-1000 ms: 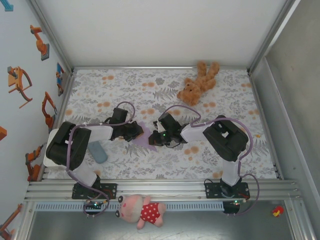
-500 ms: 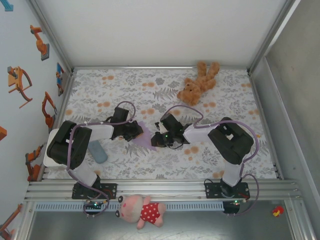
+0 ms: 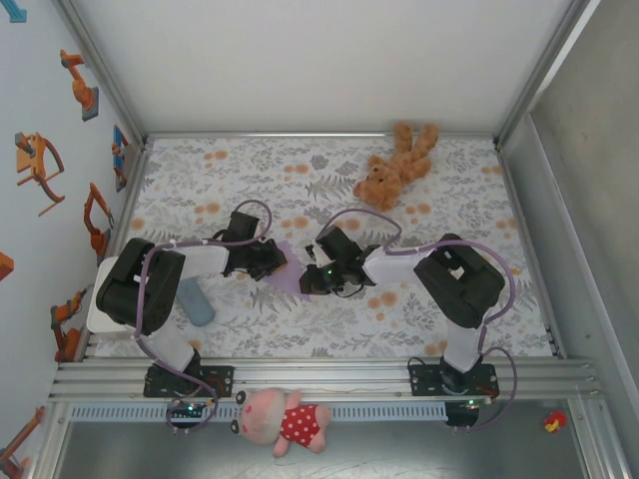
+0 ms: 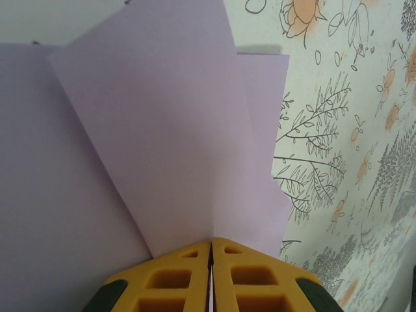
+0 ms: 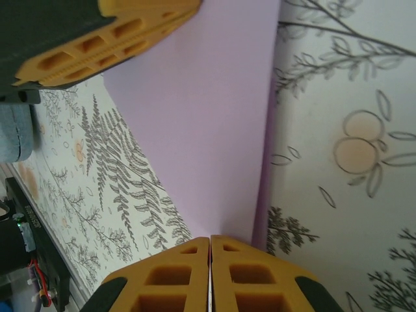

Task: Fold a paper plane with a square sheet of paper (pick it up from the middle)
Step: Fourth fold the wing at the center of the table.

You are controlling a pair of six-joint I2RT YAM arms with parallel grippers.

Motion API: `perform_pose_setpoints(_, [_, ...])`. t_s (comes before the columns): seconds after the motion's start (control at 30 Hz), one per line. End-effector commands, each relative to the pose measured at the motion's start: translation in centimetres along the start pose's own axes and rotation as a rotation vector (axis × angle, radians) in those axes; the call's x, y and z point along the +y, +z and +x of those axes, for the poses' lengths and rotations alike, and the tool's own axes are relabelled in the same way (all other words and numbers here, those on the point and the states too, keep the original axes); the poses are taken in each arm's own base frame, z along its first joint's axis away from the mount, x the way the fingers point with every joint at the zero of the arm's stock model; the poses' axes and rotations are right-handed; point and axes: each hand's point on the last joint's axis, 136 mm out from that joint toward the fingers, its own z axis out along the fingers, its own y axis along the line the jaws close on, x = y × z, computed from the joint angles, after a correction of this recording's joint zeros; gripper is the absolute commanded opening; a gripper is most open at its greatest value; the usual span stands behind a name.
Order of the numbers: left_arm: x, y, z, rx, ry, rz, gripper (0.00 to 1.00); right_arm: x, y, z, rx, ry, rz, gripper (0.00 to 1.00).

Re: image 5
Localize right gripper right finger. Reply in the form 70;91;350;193
210;234;344;312

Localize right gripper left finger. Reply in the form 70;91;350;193
83;237;209;312

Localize lilac cloth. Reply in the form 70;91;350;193
103;0;280;246

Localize blue-grey fabric roll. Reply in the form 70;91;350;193
0;103;33;163

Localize floral tablecloth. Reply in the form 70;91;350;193
0;0;416;312

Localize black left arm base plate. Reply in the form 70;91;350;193
5;177;72;311

